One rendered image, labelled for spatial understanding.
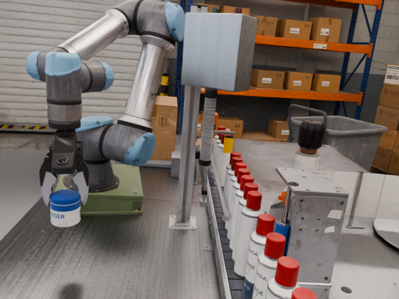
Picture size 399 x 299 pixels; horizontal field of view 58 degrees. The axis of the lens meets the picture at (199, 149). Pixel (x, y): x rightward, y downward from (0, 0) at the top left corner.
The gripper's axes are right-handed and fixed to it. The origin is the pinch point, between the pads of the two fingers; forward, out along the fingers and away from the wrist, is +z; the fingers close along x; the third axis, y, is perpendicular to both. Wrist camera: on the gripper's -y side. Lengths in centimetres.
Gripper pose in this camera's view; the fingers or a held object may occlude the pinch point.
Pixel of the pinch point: (65, 203)
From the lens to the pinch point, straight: 93.8
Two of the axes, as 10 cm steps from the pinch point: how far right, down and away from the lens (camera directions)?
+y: -2.2, -2.9, 9.3
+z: -0.8, 9.6, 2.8
